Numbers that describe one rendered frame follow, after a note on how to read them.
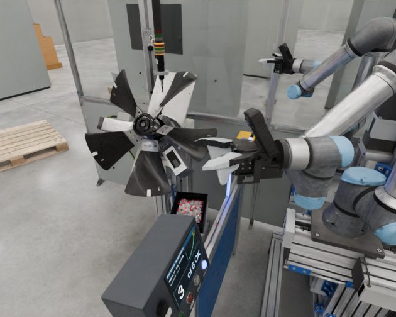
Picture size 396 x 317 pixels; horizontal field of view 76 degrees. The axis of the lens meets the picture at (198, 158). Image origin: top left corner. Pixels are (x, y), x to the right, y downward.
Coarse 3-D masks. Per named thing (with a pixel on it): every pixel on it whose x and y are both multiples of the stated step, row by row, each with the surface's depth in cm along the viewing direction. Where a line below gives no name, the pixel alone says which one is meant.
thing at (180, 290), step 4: (180, 280) 59; (184, 280) 60; (180, 284) 58; (184, 284) 60; (176, 288) 57; (180, 288) 58; (184, 288) 60; (176, 292) 57; (180, 292) 58; (184, 292) 60; (176, 296) 57; (180, 296) 58; (184, 296) 60; (176, 300) 57; (180, 300) 58; (180, 304) 58
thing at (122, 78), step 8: (120, 72) 136; (120, 80) 136; (112, 88) 142; (120, 88) 137; (128, 88) 132; (112, 96) 144; (120, 96) 139; (128, 96) 134; (120, 104) 142; (128, 104) 136; (128, 112) 140
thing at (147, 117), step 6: (144, 114) 125; (150, 114) 125; (138, 120) 127; (144, 120) 126; (150, 120) 125; (156, 120) 127; (138, 126) 125; (144, 126) 125; (150, 126) 124; (156, 126) 125; (138, 132) 125; (144, 132) 125; (150, 132) 123; (156, 132) 127; (144, 138) 135; (150, 138) 129; (156, 138) 133; (162, 138) 133
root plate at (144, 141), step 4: (144, 140) 128; (148, 140) 129; (152, 140) 130; (156, 140) 131; (144, 144) 127; (148, 144) 129; (152, 144) 130; (156, 144) 131; (144, 148) 127; (148, 148) 128; (152, 148) 129; (156, 148) 130
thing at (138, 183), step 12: (144, 156) 125; (156, 156) 129; (144, 168) 124; (156, 168) 127; (132, 180) 122; (144, 180) 123; (156, 180) 126; (132, 192) 121; (144, 192) 123; (156, 192) 124; (168, 192) 126
